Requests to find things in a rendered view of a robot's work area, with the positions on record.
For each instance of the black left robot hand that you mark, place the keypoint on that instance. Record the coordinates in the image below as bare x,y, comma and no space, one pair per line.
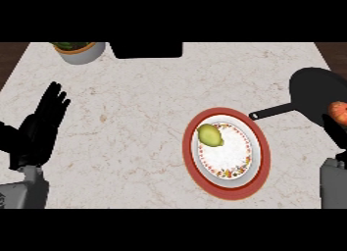
39,125

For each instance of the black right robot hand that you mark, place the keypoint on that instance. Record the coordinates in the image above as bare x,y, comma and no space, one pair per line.
339,135

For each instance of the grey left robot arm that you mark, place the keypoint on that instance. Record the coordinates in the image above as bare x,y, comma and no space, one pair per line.
23,192

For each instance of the black frying pan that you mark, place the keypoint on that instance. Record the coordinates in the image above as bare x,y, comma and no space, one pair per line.
321,94

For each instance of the white floral-rimmed plate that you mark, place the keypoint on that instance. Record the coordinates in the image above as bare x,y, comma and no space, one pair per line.
227,151

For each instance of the orange tomato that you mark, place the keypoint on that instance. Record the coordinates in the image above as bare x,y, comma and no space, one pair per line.
345,113

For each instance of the red round placemat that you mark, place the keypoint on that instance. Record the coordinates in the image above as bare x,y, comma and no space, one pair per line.
227,153

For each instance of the potted plant in white pot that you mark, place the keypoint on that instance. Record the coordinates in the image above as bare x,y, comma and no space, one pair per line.
80,51

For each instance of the black appliance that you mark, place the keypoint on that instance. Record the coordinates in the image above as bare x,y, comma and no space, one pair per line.
147,49

